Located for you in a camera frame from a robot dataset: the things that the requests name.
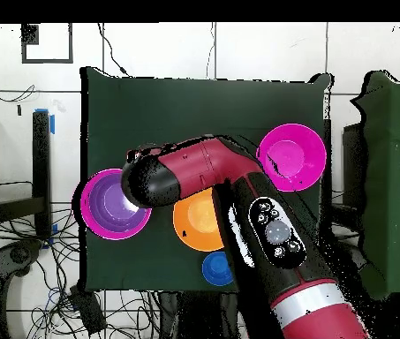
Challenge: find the purple plastic bowl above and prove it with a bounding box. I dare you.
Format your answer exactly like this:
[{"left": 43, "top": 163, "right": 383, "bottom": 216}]
[{"left": 87, "top": 174, "right": 148, "bottom": 234}]

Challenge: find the pink plastic bowl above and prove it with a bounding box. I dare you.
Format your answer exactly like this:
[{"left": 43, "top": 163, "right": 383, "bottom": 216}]
[
  {"left": 79, "top": 168, "right": 154, "bottom": 242},
  {"left": 256, "top": 123, "right": 328, "bottom": 193}
]

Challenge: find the dark green tablecloth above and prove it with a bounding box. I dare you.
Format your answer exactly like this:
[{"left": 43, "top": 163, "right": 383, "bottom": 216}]
[{"left": 79, "top": 66, "right": 335, "bottom": 294}]

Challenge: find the orange plastic bowl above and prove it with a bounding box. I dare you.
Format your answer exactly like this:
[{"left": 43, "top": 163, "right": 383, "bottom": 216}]
[{"left": 172, "top": 186, "right": 226, "bottom": 252}]

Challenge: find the black stand with blue tape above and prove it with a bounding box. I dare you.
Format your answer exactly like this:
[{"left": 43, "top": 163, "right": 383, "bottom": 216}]
[{"left": 0, "top": 108, "right": 57, "bottom": 250}]

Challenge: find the dark blue bowl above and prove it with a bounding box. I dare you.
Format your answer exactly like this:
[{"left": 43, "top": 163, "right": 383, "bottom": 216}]
[{"left": 201, "top": 251, "right": 236, "bottom": 287}]

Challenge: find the black power adapter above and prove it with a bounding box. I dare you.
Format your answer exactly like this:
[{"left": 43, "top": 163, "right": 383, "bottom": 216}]
[{"left": 68, "top": 284, "right": 108, "bottom": 335}]

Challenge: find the black cable with plug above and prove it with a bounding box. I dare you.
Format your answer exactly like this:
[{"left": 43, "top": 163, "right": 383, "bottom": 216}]
[{"left": 95, "top": 22, "right": 132, "bottom": 77}]

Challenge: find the black floor cable tangle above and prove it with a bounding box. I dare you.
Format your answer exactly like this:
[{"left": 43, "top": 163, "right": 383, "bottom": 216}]
[{"left": 0, "top": 207, "right": 162, "bottom": 339}]

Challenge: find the black pedestal foot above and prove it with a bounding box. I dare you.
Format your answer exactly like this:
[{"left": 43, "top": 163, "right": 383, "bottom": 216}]
[{"left": 0, "top": 238, "right": 43, "bottom": 280}]

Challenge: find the black square floor frame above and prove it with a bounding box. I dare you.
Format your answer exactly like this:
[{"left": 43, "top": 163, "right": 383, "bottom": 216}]
[{"left": 20, "top": 22, "right": 74, "bottom": 65}]

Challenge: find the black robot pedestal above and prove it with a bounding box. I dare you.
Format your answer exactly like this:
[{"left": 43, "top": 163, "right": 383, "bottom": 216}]
[{"left": 156, "top": 290, "right": 250, "bottom": 339}]

